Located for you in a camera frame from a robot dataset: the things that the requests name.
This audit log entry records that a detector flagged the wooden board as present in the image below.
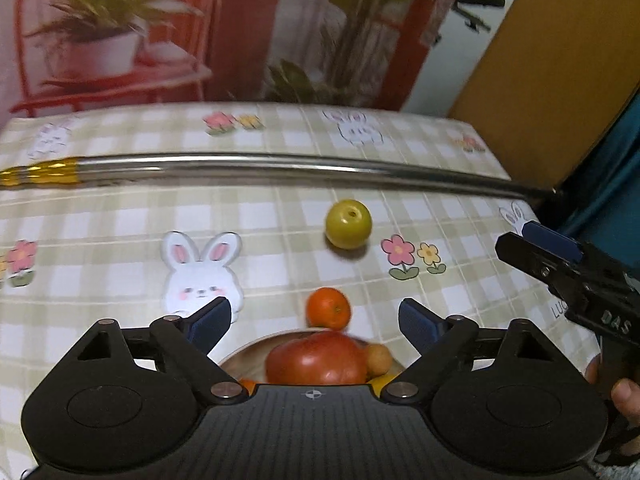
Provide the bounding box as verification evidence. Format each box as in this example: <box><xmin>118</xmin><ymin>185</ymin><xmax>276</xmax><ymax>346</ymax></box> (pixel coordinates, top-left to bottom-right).
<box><xmin>447</xmin><ymin>0</ymin><xmax>640</xmax><ymax>181</ymax></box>

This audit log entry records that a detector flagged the yellow-green plum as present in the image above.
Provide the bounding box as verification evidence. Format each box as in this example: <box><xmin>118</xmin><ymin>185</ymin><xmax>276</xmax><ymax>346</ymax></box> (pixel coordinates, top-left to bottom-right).
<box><xmin>325</xmin><ymin>199</ymin><xmax>374</xmax><ymax>251</ymax></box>

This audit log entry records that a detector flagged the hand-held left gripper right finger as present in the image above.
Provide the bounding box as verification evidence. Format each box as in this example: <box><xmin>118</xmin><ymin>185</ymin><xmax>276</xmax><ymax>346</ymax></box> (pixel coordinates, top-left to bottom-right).
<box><xmin>382</xmin><ymin>298</ymin><xmax>560</xmax><ymax>405</ymax></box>

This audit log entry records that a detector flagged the printed room scene wall poster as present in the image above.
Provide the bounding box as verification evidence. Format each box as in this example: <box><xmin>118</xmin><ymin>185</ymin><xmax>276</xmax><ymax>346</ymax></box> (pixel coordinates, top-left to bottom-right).
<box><xmin>0</xmin><ymin>0</ymin><xmax>471</xmax><ymax>116</ymax></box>

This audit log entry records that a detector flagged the person's right hand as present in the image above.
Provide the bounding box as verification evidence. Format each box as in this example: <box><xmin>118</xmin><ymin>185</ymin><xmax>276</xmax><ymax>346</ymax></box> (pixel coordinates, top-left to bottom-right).
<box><xmin>584</xmin><ymin>354</ymin><xmax>640</xmax><ymax>416</ymax></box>

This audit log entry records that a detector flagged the checked bunny print tablecloth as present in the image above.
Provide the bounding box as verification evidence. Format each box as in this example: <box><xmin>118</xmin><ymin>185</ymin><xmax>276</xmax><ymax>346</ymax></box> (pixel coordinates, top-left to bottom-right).
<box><xmin>0</xmin><ymin>102</ymin><xmax>616</xmax><ymax>480</ymax></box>

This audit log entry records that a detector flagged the silver metal rod gold end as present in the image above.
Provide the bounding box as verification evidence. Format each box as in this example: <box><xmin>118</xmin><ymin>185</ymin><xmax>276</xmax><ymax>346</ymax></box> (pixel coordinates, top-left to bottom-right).
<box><xmin>0</xmin><ymin>152</ymin><xmax>558</xmax><ymax>201</ymax></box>

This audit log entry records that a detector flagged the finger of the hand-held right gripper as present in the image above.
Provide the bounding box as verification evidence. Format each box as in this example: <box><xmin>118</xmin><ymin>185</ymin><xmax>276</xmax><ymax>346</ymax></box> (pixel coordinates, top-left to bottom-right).
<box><xmin>495</xmin><ymin>232</ymin><xmax>582</xmax><ymax>292</ymax></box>
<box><xmin>520</xmin><ymin>221</ymin><xmax>584</xmax><ymax>262</ymax></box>

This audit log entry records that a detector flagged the brown longan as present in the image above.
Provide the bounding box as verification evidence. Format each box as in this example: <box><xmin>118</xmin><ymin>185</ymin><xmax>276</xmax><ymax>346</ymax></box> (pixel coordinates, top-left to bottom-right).
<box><xmin>362</xmin><ymin>342</ymin><xmax>395</xmax><ymax>377</ymax></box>

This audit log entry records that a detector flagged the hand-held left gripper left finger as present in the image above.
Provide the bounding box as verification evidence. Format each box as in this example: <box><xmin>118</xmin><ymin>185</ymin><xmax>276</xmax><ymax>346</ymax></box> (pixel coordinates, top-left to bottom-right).
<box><xmin>74</xmin><ymin>296</ymin><xmax>249</xmax><ymax>406</ymax></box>

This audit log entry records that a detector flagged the bright red apple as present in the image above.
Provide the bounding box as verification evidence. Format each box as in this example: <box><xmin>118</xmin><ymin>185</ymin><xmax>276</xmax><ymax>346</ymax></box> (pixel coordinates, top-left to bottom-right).
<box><xmin>265</xmin><ymin>332</ymin><xmax>369</xmax><ymax>386</ymax></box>

